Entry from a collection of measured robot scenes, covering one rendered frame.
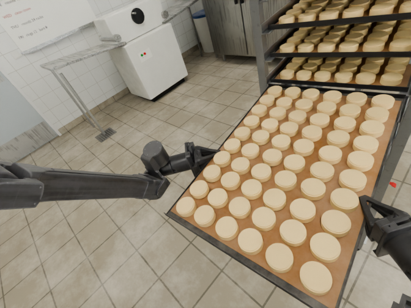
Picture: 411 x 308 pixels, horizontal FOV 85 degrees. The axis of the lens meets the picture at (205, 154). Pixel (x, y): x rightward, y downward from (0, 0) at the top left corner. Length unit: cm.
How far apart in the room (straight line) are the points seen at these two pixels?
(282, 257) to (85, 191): 40
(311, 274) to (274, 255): 6
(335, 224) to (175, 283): 129
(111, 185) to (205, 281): 116
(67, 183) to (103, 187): 8
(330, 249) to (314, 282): 7
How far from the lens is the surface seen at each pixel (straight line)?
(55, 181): 47
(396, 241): 51
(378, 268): 164
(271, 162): 60
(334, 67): 93
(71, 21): 404
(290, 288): 49
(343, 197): 54
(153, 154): 62
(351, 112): 73
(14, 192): 41
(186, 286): 163
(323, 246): 49
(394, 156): 96
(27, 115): 404
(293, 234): 49
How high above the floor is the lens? 146
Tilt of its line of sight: 41 degrees down
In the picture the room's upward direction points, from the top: 21 degrees counter-clockwise
